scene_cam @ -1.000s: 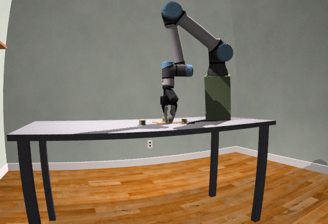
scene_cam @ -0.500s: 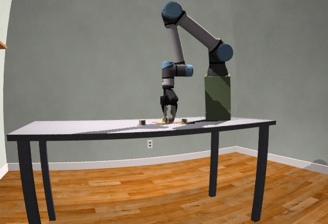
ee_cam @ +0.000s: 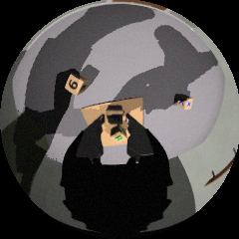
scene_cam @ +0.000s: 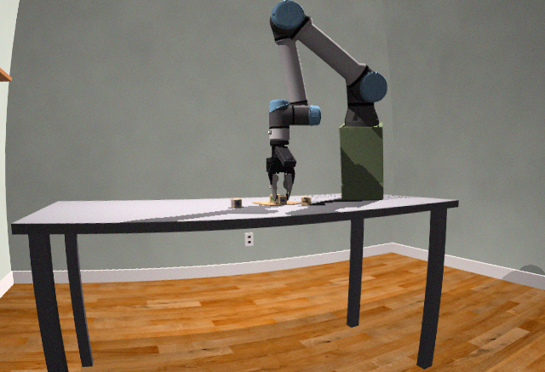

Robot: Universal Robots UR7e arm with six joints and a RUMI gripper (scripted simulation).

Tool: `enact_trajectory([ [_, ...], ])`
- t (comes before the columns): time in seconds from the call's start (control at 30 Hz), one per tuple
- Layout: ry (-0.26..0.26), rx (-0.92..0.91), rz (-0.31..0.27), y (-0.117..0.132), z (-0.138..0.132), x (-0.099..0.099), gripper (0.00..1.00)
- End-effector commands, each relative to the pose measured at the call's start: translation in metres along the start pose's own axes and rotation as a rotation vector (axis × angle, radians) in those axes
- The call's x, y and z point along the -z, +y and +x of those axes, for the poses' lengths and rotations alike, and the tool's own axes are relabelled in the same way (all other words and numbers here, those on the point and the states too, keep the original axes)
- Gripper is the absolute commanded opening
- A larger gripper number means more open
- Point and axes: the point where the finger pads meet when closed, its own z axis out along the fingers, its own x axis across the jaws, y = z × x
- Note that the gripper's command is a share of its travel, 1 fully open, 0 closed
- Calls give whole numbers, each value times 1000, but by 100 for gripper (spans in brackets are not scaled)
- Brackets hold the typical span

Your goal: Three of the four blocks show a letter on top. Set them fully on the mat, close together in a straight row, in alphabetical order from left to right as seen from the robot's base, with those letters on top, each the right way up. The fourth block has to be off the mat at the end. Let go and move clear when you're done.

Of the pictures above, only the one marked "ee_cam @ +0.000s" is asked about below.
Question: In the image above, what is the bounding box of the tan square mat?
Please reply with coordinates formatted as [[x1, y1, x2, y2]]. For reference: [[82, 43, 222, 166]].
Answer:
[[81, 97, 143, 146]]

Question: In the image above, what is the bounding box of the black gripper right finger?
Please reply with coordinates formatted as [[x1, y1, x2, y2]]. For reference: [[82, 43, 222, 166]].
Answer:
[[126, 114, 173, 186]]

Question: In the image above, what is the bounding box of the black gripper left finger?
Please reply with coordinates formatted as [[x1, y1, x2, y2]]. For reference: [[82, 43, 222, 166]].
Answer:
[[60, 114, 105, 187]]

